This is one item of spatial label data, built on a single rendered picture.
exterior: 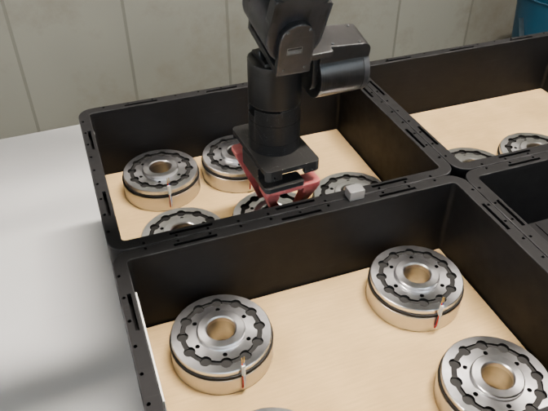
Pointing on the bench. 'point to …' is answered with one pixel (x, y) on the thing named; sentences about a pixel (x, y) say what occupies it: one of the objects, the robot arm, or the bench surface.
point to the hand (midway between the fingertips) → (274, 205)
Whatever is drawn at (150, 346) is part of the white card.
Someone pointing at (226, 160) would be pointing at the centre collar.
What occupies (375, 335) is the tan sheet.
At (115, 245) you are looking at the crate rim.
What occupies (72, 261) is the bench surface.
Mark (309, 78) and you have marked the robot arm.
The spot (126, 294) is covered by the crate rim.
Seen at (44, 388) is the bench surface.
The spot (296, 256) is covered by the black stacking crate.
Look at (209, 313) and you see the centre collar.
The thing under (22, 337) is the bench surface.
